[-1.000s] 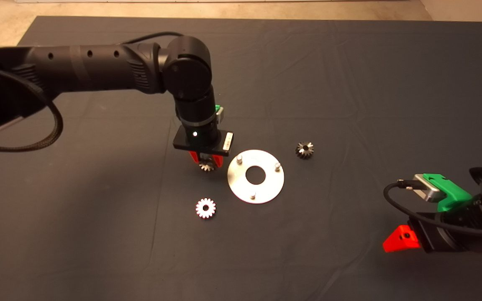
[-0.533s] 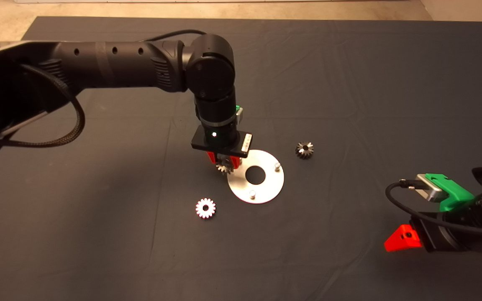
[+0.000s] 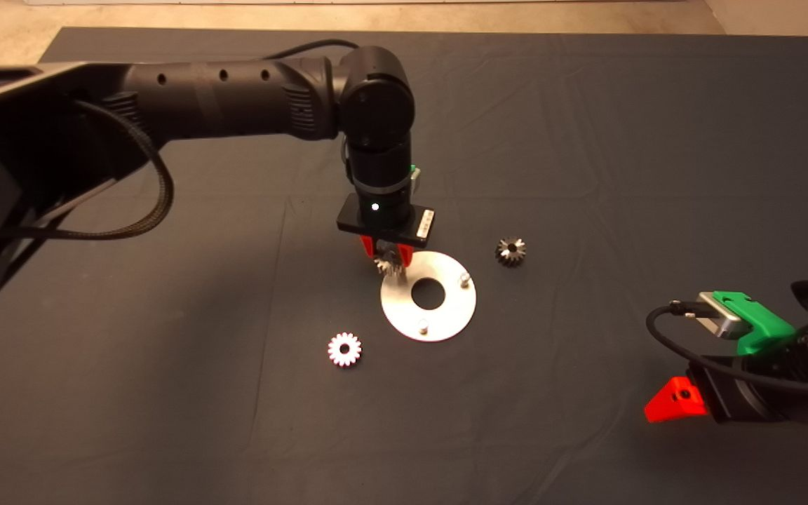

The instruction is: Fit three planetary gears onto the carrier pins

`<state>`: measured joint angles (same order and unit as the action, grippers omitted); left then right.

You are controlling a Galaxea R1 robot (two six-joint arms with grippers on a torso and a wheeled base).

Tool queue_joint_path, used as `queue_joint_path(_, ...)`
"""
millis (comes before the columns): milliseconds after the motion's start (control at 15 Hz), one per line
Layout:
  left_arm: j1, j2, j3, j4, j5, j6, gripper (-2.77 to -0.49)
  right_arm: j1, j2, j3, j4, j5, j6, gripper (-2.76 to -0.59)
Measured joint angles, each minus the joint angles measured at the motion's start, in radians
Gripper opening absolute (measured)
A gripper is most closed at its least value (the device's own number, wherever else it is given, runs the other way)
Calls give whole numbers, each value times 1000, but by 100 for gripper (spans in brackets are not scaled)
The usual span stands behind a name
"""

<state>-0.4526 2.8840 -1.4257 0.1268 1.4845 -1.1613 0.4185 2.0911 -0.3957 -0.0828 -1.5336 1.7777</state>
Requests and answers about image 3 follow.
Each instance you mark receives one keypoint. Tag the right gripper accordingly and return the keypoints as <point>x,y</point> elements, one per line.
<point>762,403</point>

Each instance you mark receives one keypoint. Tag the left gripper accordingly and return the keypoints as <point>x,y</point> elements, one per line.
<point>383,217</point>

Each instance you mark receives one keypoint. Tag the steel planetary gear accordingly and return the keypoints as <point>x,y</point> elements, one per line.
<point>345,349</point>
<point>388,266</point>
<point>510,252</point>

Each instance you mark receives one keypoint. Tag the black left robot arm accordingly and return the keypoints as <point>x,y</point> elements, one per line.
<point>236,98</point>

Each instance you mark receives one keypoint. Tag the round metal carrier plate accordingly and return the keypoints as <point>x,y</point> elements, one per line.
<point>446,315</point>

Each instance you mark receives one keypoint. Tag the dark grey table cloth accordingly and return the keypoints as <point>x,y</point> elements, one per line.
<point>586,140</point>

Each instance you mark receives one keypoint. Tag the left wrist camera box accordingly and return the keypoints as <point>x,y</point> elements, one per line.
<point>415,184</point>

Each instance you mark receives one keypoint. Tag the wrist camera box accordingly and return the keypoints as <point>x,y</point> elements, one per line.
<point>415,184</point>
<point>723,319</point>

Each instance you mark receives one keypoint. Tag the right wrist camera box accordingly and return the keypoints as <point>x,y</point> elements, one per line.
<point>723,319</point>

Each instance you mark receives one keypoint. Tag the right green camera mount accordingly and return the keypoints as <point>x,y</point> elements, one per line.
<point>762,330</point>

